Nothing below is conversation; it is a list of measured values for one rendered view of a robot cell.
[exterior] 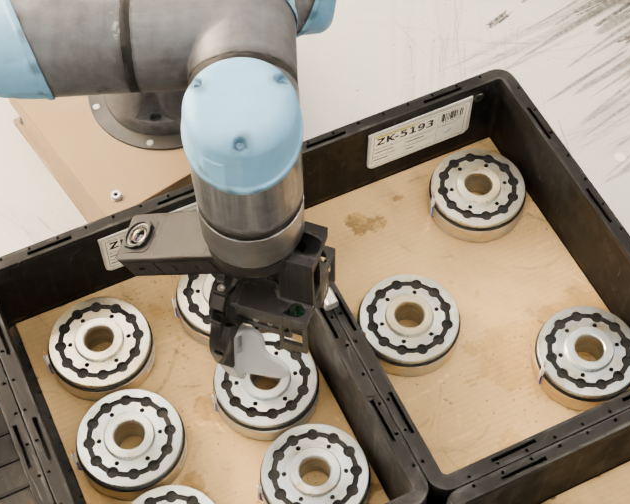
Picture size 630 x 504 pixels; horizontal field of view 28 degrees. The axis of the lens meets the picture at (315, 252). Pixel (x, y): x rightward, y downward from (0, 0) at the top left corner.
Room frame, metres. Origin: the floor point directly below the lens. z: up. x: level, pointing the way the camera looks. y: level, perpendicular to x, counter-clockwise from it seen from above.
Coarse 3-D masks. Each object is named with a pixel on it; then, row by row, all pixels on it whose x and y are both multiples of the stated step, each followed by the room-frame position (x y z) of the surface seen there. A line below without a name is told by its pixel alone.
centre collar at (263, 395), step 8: (248, 376) 0.55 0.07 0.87; (288, 376) 0.55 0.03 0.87; (248, 384) 0.54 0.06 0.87; (280, 384) 0.54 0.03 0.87; (288, 384) 0.54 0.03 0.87; (248, 392) 0.53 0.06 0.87; (256, 392) 0.53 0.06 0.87; (264, 392) 0.53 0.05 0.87; (272, 392) 0.53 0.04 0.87; (280, 392) 0.53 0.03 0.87; (264, 400) 0.52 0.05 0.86
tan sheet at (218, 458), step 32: (128, 288) 0.67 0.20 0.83; (160, 288) 0.67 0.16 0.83; (32, 320) 0.63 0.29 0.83; (160, 320) 0.63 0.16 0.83; (32, 352) 0.59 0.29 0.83; (160, 352) 0.59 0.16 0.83; (192, 352) 0.59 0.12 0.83; (160, 384) 0.56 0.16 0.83; (192, 384) 0.56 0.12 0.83; (256, 384) 0.56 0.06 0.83; (320, 384) 0.56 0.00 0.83; (64, 416) 0.52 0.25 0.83; (192, 416) 0.52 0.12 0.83; (320, 416) 0.52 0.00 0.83; (128, 448) 0.49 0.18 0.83; (192, 448) 0.49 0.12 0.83; (224, 448) 0.49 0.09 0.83; (256, 448) 0.49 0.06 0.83; (192, 480) 0.46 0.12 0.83; (224, 480) 0.46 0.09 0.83; (256, 480) 0.46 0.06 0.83; (320, 480) 0.45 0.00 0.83
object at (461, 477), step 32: (448, 96) 0.84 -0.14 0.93; (512, 96) 0.84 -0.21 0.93; (352, 128) 0.80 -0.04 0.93; (544, 128) 0.80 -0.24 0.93; (608, 224) 0.68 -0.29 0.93; (352, 320) 0.57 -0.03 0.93; (384, 384) 0.51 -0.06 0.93; (576, 416) 0.47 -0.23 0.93; (608, 416) 0.47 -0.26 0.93; (416, 448) 0.44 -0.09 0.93; (512, 448) 0.44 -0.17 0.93; (448, 480) 0.41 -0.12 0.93
